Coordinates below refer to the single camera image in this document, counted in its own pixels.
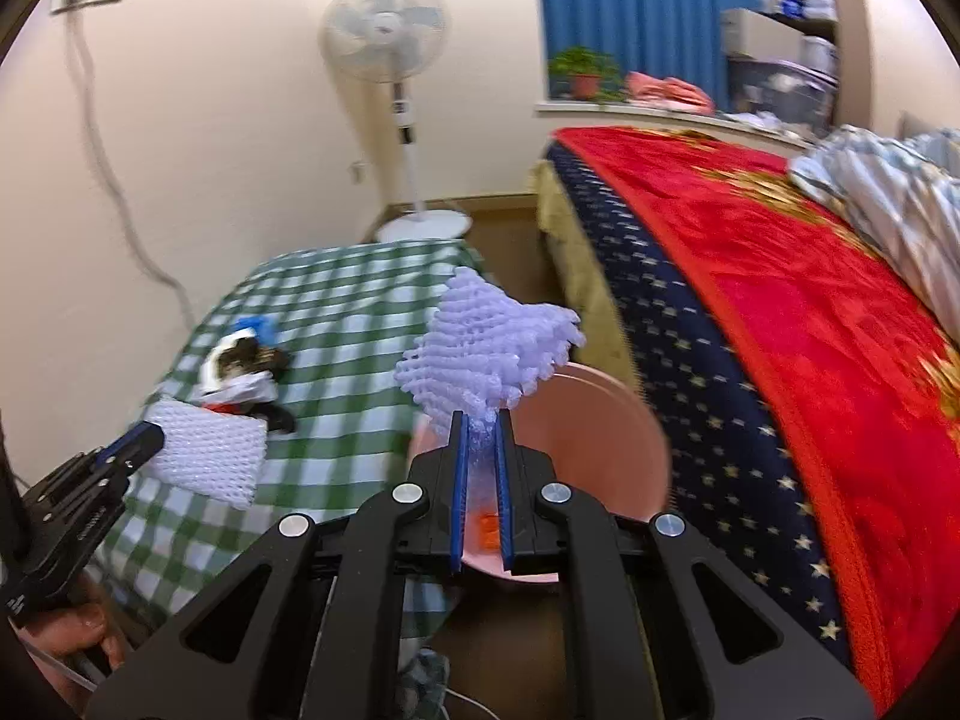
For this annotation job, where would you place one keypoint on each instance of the pink folded cloth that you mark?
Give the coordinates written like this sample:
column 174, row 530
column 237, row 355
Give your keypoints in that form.
column 667, row 91

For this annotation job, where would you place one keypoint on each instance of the wall shelf unit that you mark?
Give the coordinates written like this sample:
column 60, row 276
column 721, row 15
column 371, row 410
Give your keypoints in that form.
column 844, row 15

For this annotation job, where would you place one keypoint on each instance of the person's left hand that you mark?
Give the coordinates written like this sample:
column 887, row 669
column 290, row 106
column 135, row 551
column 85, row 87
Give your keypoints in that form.
column 71, row 631

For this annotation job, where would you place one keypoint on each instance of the small orange scrap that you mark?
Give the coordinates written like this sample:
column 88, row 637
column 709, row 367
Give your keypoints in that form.
column 486, row 525

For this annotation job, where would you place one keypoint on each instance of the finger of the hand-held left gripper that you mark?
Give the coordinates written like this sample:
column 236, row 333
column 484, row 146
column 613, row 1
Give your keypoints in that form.
column 135, row 441

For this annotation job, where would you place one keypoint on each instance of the blue curtain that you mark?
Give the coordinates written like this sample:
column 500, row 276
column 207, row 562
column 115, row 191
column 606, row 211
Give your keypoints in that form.
column 645, row 7

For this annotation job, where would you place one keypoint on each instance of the black and white wrapper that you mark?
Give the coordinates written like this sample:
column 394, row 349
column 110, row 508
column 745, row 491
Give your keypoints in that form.
column 240, row 371

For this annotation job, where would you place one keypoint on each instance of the white foam net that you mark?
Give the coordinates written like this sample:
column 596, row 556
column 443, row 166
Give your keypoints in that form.
column 202, row 448

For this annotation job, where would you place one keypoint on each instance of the beige bed skirt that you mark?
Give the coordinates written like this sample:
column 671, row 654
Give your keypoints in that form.
column 570, row 240

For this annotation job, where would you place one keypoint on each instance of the bed with star blanket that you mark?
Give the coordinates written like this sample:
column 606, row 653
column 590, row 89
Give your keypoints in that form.
column 675, row 360

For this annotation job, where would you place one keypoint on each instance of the white windowsill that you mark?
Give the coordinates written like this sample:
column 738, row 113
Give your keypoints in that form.
column 637, row 114

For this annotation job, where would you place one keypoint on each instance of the pink plastic bin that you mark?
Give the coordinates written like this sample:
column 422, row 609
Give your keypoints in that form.
column 600, row 450

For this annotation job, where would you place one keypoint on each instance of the potted green plant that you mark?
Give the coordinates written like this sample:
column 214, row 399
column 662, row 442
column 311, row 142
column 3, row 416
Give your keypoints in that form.
column 585, row 66

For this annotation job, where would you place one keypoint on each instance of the clear plastic storage box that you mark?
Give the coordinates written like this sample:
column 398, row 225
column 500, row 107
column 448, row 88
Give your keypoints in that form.
column 787, row 94

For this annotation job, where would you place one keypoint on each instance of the blue plastic bag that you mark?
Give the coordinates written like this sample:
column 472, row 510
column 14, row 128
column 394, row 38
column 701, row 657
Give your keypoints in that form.
column 253, row 328

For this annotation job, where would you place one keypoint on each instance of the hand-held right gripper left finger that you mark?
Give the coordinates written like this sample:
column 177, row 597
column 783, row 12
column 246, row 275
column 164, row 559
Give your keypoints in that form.
column 459, row 496

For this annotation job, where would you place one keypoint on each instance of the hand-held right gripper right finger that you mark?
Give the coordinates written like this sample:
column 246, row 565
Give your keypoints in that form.
column 504, row 496

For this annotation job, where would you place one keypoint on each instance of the grey cardboard box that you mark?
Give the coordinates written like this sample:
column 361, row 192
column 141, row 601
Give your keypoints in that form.
column 761, row 31

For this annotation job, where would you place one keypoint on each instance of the white standing fan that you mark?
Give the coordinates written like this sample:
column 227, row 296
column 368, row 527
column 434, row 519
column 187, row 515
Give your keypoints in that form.
column 382, row 24

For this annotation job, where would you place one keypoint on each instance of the striped plaid duvet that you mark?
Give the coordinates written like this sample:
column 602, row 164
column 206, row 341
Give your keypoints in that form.
column 885, row 199

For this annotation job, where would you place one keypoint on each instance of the red patterned blanket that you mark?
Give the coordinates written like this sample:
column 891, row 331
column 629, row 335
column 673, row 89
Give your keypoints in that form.
column 787, row 300

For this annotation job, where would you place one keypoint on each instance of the green checked tablecloth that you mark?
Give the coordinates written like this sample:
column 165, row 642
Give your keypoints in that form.
column 337, row 315

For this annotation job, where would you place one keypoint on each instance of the purple foam net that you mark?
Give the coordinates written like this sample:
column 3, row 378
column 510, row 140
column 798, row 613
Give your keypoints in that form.
column 487, row 337

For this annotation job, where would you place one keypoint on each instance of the white cloth pile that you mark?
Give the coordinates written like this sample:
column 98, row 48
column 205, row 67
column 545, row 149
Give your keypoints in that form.
column 757, row 122

